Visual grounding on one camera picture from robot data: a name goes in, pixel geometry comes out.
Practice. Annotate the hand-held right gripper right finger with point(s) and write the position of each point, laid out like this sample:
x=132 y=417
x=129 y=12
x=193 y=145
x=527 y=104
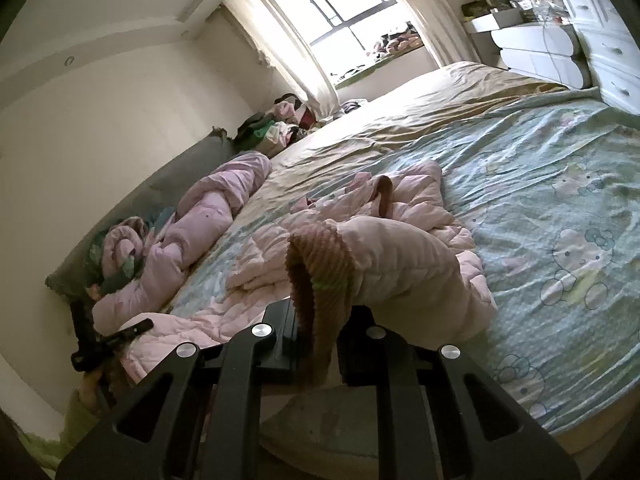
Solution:
x=365 y=355

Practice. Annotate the white sheer curtain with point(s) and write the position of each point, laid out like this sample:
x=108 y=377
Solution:
x=435 y=30
x=285 y=50

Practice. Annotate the bedroom window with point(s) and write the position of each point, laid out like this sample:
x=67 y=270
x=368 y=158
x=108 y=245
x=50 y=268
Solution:
x=340 y=5

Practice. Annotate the white curved nightstand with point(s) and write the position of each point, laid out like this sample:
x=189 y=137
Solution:
x=540 y=52

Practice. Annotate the person's green sleeved left forearm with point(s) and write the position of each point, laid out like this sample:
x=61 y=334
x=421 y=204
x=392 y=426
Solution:
x=85 y=420

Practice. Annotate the cartoon print bed sheet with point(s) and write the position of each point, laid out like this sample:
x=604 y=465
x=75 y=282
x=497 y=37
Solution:
x=525 y=160

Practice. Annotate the cluttered toiletries group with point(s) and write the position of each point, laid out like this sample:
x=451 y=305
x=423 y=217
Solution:
x=515 y=2

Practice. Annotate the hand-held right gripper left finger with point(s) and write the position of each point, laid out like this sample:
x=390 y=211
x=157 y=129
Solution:
x=287 y=326

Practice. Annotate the white chest of drawers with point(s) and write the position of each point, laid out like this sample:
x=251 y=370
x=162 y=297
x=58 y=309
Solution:
x=610 y=45

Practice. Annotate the pile of plush toys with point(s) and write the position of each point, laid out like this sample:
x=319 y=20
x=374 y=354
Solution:
x=395 y=42

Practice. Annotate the pile of mixed clothes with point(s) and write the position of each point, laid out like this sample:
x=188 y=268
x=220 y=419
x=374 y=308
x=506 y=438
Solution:
x=280 y=120

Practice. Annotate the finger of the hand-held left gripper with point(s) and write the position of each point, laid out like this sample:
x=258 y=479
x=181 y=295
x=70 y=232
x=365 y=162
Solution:
x=127 y=333
x=80 y=327

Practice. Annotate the dark grey headboard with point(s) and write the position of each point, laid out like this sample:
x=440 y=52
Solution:
x=165 y=180

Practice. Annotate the pink rumpled comforter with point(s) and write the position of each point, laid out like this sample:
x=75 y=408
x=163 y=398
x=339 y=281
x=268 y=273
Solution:
x=200 y=210

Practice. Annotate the pink quilted jacket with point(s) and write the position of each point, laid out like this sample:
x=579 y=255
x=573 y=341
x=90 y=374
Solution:
x=400 y=260

